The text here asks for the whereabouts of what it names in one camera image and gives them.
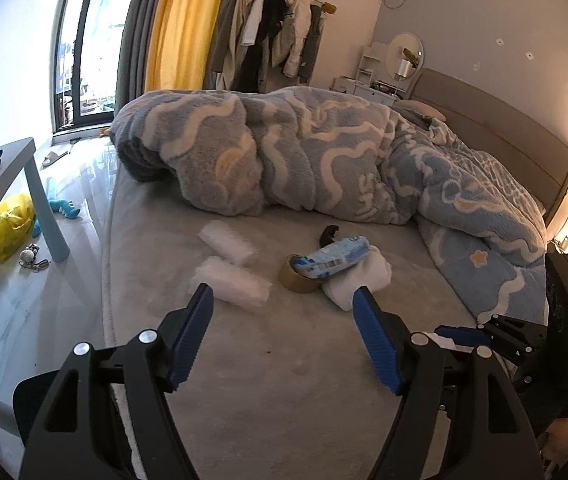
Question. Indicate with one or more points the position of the white hanging shirt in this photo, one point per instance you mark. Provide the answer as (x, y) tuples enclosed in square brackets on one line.
[(252, 17)]

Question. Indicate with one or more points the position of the black clip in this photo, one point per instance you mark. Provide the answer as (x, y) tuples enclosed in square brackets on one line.
[(328, 234)]

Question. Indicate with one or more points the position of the blue wet wipes packet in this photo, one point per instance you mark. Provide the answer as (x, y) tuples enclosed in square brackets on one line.
[(336, 257)]

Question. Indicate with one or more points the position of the yellow plastic bag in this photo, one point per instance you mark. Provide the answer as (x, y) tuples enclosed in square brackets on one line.
[(11, 222)]

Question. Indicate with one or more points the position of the grey hanging trousers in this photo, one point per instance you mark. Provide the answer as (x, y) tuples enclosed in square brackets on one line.
[(315, 40)]

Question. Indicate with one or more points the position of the bed with grey sheet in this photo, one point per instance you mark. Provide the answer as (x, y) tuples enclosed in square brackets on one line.
[(274, 360)]

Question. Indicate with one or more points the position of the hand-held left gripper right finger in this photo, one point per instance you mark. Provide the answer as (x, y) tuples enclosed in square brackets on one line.
[(376, 345)]

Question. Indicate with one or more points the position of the person's right forearm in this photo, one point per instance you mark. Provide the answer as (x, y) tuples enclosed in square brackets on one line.
[(566, 445)]

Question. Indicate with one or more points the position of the teal plush toy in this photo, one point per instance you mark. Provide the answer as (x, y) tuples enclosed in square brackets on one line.
[(61, 205)]

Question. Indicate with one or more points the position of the white folded cloth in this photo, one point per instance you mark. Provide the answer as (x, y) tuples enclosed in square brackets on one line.
[(364, 282)]

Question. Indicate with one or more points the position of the white plastic packet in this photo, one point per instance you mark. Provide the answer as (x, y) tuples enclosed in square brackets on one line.
[(231, 285), (226, 242)]

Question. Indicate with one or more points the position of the brown tape roll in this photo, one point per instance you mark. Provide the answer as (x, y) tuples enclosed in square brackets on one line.
[(296, 284)]

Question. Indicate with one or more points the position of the grey curtain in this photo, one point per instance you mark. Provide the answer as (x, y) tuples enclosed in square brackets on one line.
[(139, 35)]

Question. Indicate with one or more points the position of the grey pillow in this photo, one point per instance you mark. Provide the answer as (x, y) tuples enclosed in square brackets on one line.
[(416, 107)]

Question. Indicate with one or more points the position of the white dressing table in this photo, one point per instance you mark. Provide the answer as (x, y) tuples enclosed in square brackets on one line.
[(364, 85)]

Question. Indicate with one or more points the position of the round wall mirror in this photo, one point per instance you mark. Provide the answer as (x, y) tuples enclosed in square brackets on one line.
[(406, 55)]

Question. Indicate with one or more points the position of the black framed window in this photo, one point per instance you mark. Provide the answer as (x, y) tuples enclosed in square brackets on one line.
[(79, 60)]

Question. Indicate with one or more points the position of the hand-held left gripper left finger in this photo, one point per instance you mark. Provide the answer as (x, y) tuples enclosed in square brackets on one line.
[(191, 340)]

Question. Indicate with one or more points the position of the black hanging jacket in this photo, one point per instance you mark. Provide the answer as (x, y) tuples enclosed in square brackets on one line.
[(269, 25)]

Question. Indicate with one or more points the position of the blue patterned fleece blanket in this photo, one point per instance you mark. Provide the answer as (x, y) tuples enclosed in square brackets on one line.
[(314, 160)]

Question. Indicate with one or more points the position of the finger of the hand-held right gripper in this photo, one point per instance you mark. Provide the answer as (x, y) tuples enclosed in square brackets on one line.
[(456, 334), (531, 370)]

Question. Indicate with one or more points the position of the yellow curtain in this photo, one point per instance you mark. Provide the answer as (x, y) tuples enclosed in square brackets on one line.
[(184, 25)]

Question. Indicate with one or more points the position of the white tissue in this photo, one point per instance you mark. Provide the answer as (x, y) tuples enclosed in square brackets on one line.
[(445, 343)]

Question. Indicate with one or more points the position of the grey slipper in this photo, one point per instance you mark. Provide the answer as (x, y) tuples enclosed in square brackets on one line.
[(54, 157)]

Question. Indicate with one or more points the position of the light grey hanging jacket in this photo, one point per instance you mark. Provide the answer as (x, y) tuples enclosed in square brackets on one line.
[(294, 45)]

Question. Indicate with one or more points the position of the grey upholstered headboard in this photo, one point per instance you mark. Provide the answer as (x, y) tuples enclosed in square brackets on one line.
[(504, 130)]

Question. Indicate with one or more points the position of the light blue table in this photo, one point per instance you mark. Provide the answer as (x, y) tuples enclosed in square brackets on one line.
[(4, 180)]

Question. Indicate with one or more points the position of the beige hanging coat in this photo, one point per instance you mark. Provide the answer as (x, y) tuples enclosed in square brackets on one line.
[(229, 40)]

